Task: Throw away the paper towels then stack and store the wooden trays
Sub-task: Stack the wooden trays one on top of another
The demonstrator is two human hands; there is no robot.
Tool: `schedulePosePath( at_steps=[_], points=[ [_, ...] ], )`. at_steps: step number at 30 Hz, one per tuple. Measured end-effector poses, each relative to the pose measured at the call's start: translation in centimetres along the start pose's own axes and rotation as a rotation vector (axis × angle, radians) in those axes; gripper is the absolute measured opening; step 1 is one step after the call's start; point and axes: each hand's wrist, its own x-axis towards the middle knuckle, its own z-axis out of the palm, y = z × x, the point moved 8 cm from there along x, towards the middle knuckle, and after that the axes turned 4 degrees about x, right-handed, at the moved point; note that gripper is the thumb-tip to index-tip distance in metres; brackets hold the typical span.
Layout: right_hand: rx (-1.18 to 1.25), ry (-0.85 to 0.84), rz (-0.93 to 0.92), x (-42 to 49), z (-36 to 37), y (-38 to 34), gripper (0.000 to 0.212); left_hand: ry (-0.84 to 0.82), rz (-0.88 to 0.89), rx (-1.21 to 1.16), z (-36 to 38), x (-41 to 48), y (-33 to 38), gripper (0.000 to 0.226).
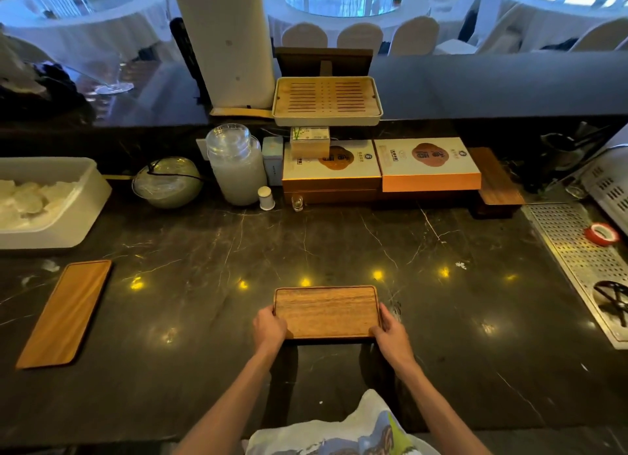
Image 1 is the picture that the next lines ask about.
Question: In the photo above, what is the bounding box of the red tape roll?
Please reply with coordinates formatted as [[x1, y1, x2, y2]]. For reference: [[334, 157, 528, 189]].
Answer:
[[584, 223, 621, 247]]

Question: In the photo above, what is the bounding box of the large white paper towel roll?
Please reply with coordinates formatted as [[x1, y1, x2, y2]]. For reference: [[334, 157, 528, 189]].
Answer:
[[169, 0, 275, 109]]

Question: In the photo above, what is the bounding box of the pile of white translucent pieces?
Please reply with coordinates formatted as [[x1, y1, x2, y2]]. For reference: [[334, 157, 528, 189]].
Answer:
[[0, 178, 82, 232]]

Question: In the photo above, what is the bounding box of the black metal pot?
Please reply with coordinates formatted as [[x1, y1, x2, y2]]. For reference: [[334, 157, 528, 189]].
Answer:
[[539, 123, 597, 172]]

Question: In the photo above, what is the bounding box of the person's white shirt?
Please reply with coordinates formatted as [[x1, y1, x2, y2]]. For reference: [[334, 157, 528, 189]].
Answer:
[[245, 389, 440, 455]]

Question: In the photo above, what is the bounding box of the wooden tray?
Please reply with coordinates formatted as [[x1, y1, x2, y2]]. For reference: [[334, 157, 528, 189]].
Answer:
[[273, 285, 381, 340], [15, 259, 113, 370]]

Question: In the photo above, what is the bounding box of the person's left hand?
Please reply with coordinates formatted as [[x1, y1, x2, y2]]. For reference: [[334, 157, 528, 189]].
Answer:
[[251, 304, 288, 360]]

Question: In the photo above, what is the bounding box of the person's left forearm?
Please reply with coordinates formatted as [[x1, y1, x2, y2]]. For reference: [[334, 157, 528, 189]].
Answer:
[[174, 349, 277, 455]]

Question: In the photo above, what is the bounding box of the raised dark bar top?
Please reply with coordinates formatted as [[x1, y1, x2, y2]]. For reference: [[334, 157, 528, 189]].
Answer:
[[0, 52, 628, 129]]

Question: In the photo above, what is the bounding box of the flat brown box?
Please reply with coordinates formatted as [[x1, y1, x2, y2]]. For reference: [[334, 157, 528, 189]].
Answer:
[[283, 189, 379, 206]]

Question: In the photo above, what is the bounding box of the white and gold-brown gift box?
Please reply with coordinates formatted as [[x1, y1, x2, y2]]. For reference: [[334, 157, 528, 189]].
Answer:
[[282, 139, 383, 193]]

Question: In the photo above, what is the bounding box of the white coral ornament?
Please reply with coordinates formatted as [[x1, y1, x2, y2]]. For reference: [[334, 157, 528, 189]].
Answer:
[[0, 25, 50, 100]]

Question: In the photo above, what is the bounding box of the clear glass lidded jar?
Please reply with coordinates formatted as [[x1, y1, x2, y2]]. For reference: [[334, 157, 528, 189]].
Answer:
[[205, 123, 268, 207]]

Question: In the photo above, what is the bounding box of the bamboo slatted tea tray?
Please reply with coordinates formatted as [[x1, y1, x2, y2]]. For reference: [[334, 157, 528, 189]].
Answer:
[[271, 75, 383, 128]]

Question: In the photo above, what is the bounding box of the white plastic container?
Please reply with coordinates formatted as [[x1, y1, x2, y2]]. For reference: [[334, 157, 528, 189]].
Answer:
[[0, 156, 113, 250]]

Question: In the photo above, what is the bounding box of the small beige box green print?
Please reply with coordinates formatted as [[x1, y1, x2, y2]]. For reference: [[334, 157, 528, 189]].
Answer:
[[290, 126, 330, 160]]

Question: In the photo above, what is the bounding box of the white appliance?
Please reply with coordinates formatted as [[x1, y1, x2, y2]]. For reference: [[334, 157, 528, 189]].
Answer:
[[578, 123, 628, 237]]

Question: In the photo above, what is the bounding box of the group of white covered chairs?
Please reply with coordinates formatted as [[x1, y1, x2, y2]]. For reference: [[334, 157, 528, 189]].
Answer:
[[281, 0, 628, 57]]

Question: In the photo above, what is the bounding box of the dark marble countertop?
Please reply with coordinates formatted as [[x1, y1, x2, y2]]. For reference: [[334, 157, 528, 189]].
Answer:
[[0, 184, 628, 448]]

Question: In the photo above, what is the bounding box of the person's right forearm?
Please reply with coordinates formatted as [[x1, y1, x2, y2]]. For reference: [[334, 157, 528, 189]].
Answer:
[[394, 356, 491, 455]]

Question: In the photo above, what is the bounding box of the yellow wooden roll holder base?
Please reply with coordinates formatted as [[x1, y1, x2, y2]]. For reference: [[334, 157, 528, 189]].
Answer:
[[209, 107, 275, 120]]

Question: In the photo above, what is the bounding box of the perforated metal drain tray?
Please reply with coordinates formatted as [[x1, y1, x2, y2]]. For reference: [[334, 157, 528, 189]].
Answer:
[[521, 202, 628, 350]]

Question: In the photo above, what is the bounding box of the white and orange gift box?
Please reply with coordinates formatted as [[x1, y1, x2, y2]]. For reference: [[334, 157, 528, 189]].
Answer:
[[374, 137, 483, 193]]

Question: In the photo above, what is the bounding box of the clear wine glass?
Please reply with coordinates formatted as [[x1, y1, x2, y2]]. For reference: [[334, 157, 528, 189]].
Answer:
[[94, 52, 134, 96]]

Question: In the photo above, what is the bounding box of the pale blue carton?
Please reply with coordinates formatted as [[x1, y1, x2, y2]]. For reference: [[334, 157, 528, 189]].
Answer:
[[262, 136, 285, 187]]

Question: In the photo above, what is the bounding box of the person's right hand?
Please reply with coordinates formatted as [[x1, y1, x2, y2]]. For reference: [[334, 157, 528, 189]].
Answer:
[[371, 302, 416, 368]]

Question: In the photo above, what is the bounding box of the wooden board on dark base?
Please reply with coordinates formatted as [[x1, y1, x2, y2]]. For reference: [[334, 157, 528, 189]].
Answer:
[[468, 147, 526, 219]]

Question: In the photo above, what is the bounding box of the black tall slim device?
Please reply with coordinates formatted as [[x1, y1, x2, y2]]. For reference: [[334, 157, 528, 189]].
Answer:
[[169, 17, 212, 109]]

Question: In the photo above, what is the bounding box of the black cup rinser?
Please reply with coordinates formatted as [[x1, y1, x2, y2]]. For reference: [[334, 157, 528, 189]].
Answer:
[[592, 280, 628, 329]]

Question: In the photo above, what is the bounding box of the dark rock ornament base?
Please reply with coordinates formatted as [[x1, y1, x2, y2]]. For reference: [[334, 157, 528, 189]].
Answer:
[[0, 64, 97, 124]]

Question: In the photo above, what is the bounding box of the round pale green lidded pot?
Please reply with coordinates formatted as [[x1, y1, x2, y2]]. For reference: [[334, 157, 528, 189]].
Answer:
[[131, 156, 203, 210]]

